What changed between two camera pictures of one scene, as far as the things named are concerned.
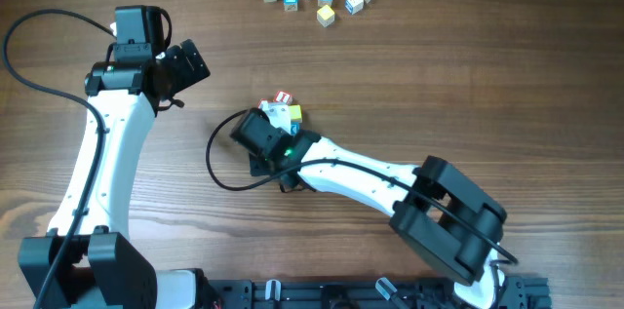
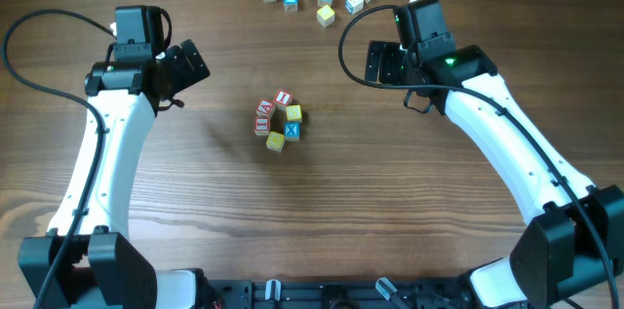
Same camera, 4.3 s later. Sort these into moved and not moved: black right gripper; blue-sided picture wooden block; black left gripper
Moved: black right gripper
Not moved: blue-sided picture wooden block; black left gripper
